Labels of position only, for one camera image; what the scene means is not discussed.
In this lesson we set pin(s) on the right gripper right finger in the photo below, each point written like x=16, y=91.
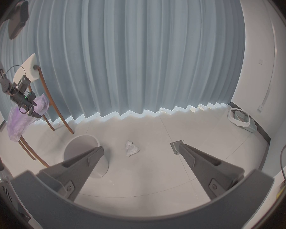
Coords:
x=212, y=175

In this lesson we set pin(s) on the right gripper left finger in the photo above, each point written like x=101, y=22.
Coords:
x=71, y=175

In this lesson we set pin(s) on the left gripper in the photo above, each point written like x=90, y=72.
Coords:
x=21, y=100

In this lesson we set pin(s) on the purple plastic bag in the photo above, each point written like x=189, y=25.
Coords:
x=18, y=123

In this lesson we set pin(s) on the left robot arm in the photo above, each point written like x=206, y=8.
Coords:
x=4, y=83

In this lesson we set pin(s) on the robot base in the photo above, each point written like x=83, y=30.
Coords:
x=7, y=194

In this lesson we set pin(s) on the white trash bin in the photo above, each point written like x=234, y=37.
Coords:
x=102, y=166

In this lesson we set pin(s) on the wooden chair with white cushions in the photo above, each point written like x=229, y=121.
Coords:
x=31, y=68

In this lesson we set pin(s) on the white rimmed plastic tub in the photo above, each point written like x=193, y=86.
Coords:
x=239, y=118

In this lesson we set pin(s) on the crumpled white plastic wrapper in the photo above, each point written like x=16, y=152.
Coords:
x=131, y=149

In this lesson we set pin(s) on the pale blue curtain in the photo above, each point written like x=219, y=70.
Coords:
x=133, y=44

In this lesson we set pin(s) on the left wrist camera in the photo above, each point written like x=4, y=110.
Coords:
x=23, y=82

